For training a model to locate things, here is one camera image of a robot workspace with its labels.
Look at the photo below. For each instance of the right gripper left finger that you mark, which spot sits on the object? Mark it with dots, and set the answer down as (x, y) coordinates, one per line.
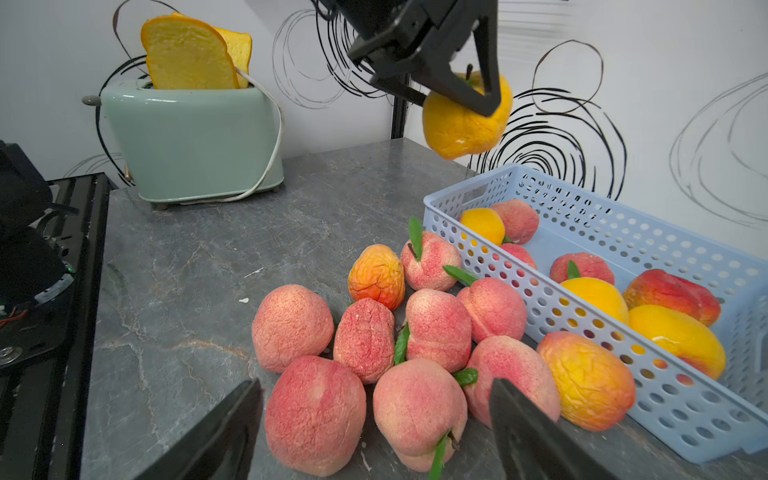
(221, 445)

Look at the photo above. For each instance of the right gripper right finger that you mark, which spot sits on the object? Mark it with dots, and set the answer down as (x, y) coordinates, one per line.
(530, 445)

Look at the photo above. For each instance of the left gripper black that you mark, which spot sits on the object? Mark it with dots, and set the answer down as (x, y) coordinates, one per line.
(384, 24)

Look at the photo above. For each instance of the orange pink peach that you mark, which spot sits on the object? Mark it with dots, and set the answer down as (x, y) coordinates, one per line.
(378, 274)

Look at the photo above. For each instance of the yellow toast slice rear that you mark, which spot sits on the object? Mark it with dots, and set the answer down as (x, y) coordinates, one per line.
(240, 51)

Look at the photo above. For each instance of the yellow toast slice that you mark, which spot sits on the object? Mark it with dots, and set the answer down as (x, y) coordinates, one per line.
(187, 54)
(240, 51)

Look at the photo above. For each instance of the pink peach with leaf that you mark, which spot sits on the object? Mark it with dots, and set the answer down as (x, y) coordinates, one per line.
(424, 256)

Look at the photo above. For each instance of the yellow toast slice front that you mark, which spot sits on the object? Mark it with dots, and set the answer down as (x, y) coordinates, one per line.
(187, 54)

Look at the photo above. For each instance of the mint green toaster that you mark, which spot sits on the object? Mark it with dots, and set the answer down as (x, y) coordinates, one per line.
(195, 146)

